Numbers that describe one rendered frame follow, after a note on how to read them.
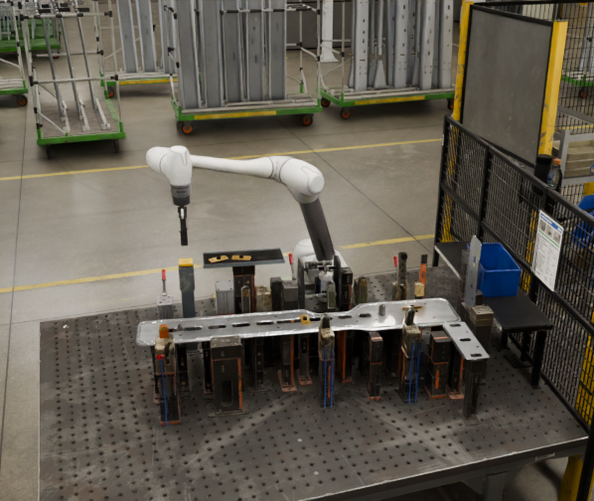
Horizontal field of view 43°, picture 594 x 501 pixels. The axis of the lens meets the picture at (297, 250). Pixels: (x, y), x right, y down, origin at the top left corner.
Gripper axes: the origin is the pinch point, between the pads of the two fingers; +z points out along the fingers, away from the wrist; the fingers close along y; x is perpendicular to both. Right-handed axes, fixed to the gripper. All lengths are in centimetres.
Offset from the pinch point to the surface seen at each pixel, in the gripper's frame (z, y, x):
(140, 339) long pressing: 27, 39, -20
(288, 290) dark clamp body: 21, 18, 44
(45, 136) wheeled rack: 100, -559, -153
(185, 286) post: 22.4, 3.6, -0.9
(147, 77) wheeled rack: 99, -889, -46
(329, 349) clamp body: 29, 56, 55
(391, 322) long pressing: 27, 42, 85
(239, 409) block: 55, 54, 19
